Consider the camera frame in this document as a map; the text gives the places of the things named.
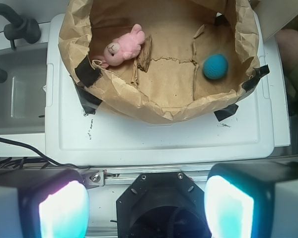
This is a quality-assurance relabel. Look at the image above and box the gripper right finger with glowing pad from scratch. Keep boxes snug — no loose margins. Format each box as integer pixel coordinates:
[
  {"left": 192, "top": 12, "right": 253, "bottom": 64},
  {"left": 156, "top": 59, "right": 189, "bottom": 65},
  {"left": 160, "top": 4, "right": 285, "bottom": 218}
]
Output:
[{"left": 204, "top": 162, "right": 298, "bottom": 238}]

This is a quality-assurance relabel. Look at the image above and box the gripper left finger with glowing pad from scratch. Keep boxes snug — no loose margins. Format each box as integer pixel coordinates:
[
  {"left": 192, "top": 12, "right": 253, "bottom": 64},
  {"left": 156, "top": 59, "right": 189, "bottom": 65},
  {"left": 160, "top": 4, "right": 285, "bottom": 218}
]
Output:
[{"left": 0, "top": 169, "right": 89, "bottom": 238}]

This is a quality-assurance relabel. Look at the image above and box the blue ball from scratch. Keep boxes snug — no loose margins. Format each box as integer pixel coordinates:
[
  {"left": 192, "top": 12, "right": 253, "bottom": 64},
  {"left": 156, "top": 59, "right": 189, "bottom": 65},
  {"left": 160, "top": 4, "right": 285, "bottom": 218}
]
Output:
[{"left": 203, "top": 54, "right": 228, "bottom": 80}]

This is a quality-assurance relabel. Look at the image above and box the white plastic lid platform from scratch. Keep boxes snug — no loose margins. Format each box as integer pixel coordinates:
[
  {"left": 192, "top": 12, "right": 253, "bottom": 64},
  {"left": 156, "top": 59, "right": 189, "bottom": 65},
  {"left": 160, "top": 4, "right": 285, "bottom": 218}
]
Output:
[{"left": 45, "top": 14, "right": 291, "bottom": 167}]

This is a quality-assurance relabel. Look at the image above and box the white sink basin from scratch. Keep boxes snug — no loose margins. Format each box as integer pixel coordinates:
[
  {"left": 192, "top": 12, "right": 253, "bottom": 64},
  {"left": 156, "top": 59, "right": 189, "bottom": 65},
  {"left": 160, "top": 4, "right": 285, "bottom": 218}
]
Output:
[{"left": 0, "top": 43, "right": 48, "bottom": 135}]

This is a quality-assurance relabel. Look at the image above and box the person's bare knee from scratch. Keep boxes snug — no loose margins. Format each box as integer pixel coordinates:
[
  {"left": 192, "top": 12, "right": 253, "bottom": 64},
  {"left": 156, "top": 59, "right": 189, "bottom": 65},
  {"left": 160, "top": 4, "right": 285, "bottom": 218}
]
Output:
[{"left": 275, "top": 29, "right": 298, "bottom": 74}]

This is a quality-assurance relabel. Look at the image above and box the brown paper bag bin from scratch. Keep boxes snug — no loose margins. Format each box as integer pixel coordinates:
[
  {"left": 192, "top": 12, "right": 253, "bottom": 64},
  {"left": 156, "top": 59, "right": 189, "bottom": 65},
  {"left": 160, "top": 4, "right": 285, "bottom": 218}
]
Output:
[{"left": 59, "top": 0, "right": 269, "bottom": 124}]

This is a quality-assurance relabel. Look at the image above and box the dark grey faucet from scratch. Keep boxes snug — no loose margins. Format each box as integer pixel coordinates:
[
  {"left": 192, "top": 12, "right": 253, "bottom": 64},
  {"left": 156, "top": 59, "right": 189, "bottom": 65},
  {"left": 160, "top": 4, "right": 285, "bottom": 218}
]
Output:
[{"left": 0, "top": 2, "right": 41, "bottom": 83}]

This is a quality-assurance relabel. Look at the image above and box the torn cardboard scrap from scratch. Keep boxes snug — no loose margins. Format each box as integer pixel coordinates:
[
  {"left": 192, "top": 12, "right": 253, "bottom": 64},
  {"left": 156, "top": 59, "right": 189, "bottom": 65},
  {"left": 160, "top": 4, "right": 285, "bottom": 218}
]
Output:
[{"left": 137, "top": 34, "right": 152, "bottom": 72}]

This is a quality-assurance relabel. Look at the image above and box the pink plush bunny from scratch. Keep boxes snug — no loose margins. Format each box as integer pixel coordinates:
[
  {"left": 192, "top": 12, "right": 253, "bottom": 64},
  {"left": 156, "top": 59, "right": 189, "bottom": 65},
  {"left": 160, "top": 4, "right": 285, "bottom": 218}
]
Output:
[{"left": 92, "top": 24, "right": 146, "bottom": 68}]

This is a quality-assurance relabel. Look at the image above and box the black cable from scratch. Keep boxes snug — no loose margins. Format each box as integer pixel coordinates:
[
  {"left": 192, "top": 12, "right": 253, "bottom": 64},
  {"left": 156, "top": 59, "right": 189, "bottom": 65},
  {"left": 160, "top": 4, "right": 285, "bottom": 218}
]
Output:
[{"left": 0, "top": 135, "right": 90, "bottom": 170}]

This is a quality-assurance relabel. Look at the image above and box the aluminium rail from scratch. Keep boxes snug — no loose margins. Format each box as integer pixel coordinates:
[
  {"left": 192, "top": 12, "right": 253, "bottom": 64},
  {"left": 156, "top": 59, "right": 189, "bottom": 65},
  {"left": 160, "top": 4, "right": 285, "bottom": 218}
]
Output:
[{"left": 79, "top": 162, "right": 217, "bottom": 188}]

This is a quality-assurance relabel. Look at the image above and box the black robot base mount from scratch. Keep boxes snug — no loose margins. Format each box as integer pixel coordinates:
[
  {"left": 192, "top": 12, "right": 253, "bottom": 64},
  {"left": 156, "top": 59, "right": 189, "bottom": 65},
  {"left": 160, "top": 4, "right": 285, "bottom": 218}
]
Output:
[{"left": 116, "top": 172, "right": 212, "bottom": 238}]

